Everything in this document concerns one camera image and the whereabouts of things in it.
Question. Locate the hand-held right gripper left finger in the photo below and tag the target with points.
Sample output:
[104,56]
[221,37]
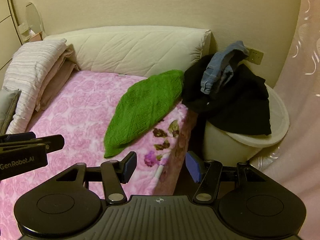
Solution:
[129,166]

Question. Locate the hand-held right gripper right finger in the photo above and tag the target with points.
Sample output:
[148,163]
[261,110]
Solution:
[193,166]

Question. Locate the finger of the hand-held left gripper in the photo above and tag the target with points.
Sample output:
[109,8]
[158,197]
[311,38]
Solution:
[53,142]
[17,137]

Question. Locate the green knitted vest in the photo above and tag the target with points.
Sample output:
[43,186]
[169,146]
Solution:
[145,105]

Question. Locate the grey pillow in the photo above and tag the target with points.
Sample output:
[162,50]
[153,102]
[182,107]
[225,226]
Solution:
[8,110]

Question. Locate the pink floral blanket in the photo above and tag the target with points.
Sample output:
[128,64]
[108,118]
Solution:
[75,117]

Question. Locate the white laundry basket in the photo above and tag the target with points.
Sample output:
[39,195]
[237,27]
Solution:
[225,145]

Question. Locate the folded beige blanket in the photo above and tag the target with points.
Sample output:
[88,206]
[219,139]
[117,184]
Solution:
[57,77]

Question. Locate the white striped quilt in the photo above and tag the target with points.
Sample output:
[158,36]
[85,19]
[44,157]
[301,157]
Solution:
[30,67]

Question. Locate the black garment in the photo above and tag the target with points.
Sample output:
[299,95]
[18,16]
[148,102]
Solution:
[237,100]

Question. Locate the wooden nightstand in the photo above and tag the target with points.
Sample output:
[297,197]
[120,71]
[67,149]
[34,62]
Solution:
[36,37]

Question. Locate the blue jeans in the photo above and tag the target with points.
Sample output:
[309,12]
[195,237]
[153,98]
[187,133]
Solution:
[217,65]

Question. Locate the tissue box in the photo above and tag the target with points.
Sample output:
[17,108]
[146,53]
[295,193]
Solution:
[25,31]

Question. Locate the cream wardrobe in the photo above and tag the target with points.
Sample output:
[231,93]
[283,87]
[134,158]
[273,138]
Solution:
[6,30]

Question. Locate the white quilted headboard cushion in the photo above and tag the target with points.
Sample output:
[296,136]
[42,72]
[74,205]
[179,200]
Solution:
[137,47]

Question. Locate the pink curtain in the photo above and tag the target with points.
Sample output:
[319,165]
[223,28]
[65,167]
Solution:
[300,105]

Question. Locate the wall socket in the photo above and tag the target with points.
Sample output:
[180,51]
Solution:
[255,55]

